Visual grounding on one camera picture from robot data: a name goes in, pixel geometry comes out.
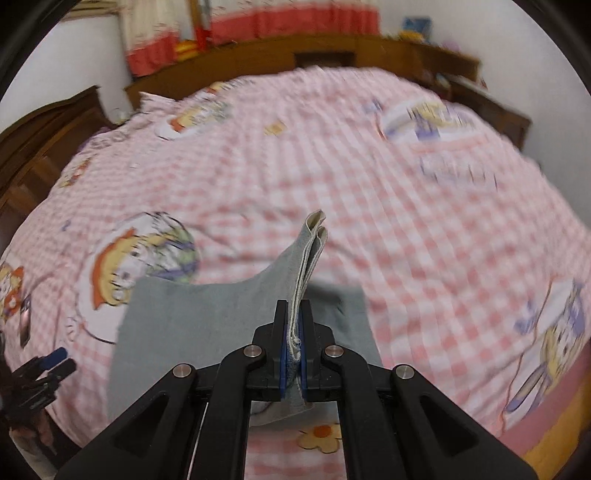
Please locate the wooden wardrobe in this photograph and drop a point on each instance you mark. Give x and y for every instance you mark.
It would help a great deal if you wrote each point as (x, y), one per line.
(41, 138)

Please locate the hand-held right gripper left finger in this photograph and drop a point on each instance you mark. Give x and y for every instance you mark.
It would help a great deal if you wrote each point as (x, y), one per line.
(285, 374)

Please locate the pink checked cartoon blanket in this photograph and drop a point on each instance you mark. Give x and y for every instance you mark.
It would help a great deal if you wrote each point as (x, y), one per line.
(323, 161)

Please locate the wooden headboard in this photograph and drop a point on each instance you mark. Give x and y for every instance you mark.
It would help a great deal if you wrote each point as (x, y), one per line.
(323, 48)

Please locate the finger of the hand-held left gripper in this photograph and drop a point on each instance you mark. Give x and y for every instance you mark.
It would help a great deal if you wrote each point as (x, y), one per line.
(62, 370)
(55, 356)

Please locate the person's left hand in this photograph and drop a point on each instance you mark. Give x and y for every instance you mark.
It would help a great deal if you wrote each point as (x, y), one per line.
(44, 431)

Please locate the blue book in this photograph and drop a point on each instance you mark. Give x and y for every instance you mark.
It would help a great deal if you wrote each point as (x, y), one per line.
(417, 25)

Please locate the small purple object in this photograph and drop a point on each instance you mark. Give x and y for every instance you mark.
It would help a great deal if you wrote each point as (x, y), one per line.
(451, 45)

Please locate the grey pants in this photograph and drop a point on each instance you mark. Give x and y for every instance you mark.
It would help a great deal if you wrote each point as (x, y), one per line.
(184, 323)

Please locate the red upright object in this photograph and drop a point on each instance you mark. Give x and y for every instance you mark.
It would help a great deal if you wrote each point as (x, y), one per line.
(202, 25)

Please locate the white and red curtain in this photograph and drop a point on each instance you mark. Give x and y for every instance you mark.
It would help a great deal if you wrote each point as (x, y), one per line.
(295, 21)
(152, 41)

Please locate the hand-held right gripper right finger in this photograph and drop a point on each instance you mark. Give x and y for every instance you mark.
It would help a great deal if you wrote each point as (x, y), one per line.
(303, 374)

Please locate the yellow and orange object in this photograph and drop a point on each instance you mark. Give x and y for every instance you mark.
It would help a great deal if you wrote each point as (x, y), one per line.
(185, 50)

